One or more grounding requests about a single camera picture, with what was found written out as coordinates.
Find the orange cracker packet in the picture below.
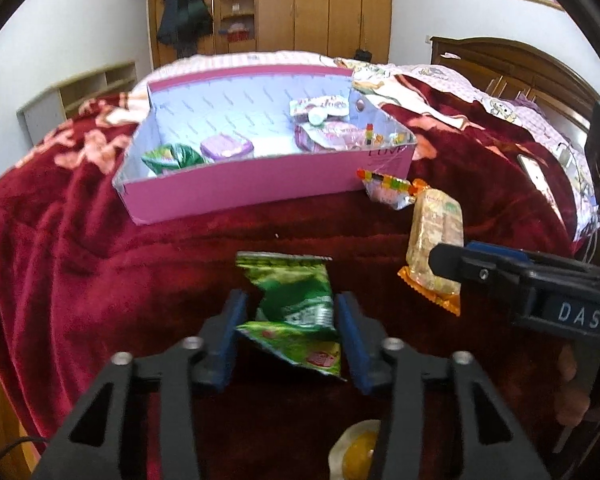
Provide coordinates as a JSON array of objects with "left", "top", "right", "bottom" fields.
[{"left": 398, "top": 188, "right": 464, "bottom": 316}]

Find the white low shelf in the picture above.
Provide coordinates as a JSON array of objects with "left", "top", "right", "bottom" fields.
[{"left": 17, "top": 62, "right": 137, "bottom": 145}]

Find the wooden wardrobe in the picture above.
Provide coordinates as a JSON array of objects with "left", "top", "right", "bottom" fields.
[{"left": 148, "top": 0, "right": 392, "bottom": 66}]

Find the red floral blanket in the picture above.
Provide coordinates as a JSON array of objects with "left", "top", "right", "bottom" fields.
[{"left": 0, "top": 76, "right": 575, "bottom": 479}]

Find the wooden headboard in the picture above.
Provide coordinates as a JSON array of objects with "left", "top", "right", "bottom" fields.
[{"left": 431, "top": 37, "right": 600, "bottom": 148}]

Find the person's right hand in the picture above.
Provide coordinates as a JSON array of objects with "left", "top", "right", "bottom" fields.
[{"left": 555, "top": 344, "right": 591, "bottom": 427}]

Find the dark hanging jacket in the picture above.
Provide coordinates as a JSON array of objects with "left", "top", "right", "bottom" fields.
[{"left": 157, "top": 0, "right": 213, "bottom": 58}]

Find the green snack bag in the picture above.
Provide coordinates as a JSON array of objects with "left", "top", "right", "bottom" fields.
[
  {"left": 236, "top": 252, "right": 341, "bottom": 377},
  {"left": 140, "top": 143, "right": 206, "bottom": 176}
]

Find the pink white snack bag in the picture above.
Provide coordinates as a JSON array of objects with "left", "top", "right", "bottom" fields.
[{"left": 289, "top": 96, "right": 349, "bottom": 126}]

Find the pink cardboard box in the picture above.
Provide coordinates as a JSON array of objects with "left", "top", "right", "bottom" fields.
[{"left": 112, "top": 65, "right": 416, "bottom": 224}]

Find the colourful gummy candy packet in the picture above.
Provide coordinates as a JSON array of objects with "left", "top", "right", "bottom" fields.
[{"left": 356, "top": 169, "right": 428, "bottom": 210}]

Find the purple mint tin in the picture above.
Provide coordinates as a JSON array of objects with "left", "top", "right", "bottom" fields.
[{"left": 200, "top": 133, "right": 254, "bottom": 162}]

